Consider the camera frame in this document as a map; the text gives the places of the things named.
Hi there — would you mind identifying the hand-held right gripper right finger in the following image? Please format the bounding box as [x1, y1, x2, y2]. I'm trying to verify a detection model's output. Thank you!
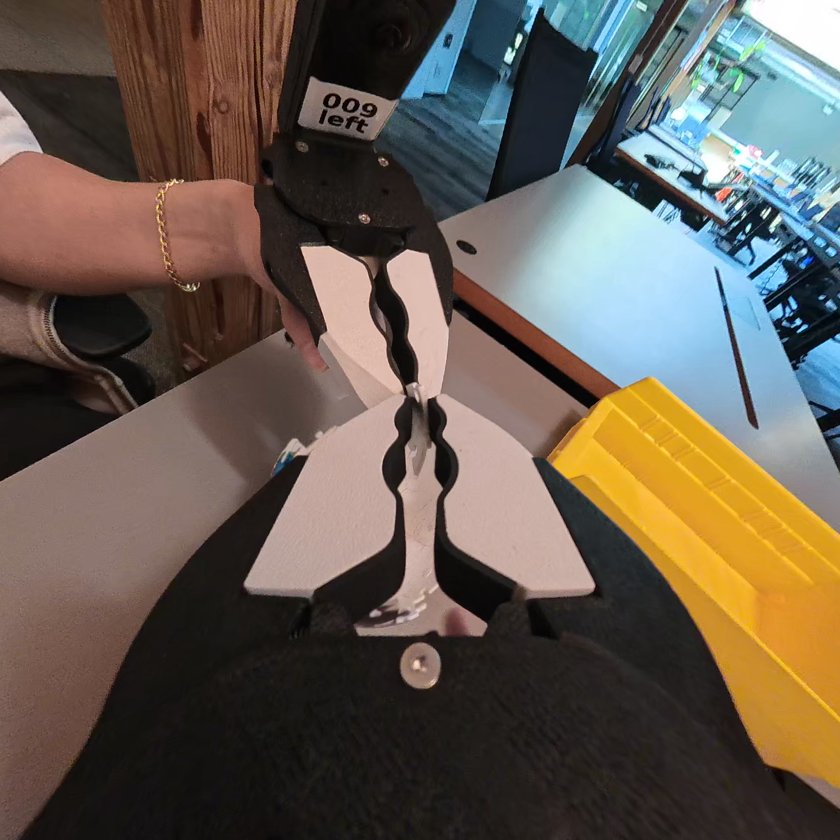
[428, 395, 598, 623]

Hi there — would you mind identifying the yellow plastic bin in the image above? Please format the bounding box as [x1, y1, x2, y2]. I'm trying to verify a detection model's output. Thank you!
[546, 377, 840, 782]

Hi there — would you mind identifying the black office chair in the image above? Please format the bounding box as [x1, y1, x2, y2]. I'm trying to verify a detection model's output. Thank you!
[486, 7, 599, 203]

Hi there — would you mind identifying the hanging green plant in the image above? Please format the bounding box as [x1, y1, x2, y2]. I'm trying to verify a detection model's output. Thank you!
[692, 36, 765, 99]

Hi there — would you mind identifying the beige zipped jacket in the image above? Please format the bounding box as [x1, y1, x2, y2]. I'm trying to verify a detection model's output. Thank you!
[0, 282, 142, 416]

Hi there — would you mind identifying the partly built puzzle ball shell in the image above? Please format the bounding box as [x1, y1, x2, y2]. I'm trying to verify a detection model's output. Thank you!
[271, 394, 490, 636]

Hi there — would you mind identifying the person's white shirt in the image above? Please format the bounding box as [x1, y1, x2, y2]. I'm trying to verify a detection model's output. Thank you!
[0, 92, 43, 165]

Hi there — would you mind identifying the long background desk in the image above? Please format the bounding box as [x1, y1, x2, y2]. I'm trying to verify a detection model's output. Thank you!
[616, 131, 732, 227]

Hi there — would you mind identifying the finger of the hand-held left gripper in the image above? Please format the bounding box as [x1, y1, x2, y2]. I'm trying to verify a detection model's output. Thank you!
[301, 241, 413, 410]
[382, 246, 454, 396]

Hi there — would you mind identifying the gold chain bracelet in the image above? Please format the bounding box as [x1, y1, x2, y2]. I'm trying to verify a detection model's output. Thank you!
[154, 178, 202, 293]

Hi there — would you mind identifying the grey desk with wooden edge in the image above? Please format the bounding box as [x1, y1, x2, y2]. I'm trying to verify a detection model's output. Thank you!
[436, 164, 840, 513]

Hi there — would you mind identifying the wooden pillar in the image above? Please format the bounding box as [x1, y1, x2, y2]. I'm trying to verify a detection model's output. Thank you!
[101, 0, 309, 378]

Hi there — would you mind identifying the black chair armrest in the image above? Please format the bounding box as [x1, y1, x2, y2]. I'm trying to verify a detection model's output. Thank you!
[52, 293, 154, 360]

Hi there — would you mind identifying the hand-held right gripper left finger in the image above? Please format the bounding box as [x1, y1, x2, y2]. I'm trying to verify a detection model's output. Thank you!
[243, 395, 416, 623]

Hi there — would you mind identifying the row of black desks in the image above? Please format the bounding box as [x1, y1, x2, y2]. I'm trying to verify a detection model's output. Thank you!
[715, 151, 840, 368]

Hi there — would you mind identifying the person's left hand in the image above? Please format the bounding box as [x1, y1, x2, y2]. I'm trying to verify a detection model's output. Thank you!
[199, 178, 330, 373]

